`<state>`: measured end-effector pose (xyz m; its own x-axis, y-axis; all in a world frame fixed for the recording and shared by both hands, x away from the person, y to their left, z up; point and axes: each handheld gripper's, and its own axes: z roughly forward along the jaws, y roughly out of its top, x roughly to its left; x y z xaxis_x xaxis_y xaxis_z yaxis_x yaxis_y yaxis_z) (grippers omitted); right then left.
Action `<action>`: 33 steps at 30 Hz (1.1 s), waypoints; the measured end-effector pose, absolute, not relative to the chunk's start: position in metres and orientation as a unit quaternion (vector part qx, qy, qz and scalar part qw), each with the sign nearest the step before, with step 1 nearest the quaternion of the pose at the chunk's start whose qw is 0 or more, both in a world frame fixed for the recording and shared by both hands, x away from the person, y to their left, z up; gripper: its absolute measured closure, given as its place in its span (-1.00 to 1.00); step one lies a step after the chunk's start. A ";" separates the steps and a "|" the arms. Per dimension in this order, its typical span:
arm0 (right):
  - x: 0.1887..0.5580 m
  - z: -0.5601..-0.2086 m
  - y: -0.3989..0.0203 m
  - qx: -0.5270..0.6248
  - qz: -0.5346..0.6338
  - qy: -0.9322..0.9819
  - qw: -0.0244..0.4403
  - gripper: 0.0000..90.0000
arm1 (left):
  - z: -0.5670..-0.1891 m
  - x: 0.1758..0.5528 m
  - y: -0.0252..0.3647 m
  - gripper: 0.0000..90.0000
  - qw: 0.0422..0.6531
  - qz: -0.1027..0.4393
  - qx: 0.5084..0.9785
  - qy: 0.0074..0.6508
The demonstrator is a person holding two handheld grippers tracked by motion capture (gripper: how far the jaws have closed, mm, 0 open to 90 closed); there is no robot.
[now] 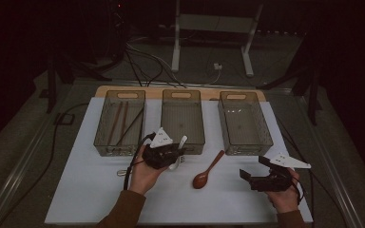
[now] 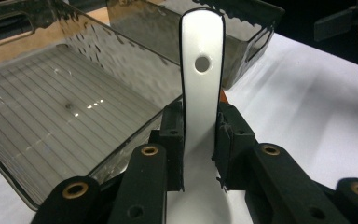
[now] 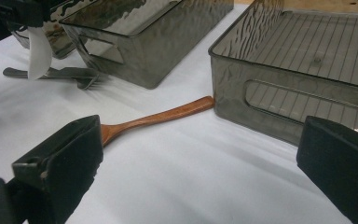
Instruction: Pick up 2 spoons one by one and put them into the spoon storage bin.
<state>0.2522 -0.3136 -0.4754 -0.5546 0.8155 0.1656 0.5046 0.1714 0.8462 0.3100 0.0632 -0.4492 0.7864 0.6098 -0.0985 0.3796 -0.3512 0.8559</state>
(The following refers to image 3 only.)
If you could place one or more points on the brown wooden spoon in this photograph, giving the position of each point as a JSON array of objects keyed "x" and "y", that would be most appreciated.
[{"x": 167, "y": 115}]

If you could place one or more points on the white ceramic spoon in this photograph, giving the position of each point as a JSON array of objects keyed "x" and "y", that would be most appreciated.
[{"x": 38, "y": 53}]

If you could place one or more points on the smoky clear plastic bin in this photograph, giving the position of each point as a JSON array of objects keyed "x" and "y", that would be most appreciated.
[
  {"x": 155, "y": 56},
  {"x": 292, "y": 46},
  {"x": 60, "y": 40}
]

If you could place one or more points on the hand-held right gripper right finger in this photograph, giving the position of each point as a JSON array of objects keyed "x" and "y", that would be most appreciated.
[{"x": 345, "y": 168}]

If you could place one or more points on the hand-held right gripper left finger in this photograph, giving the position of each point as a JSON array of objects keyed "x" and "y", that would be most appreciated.
[{"x": 65, "y": 161}]

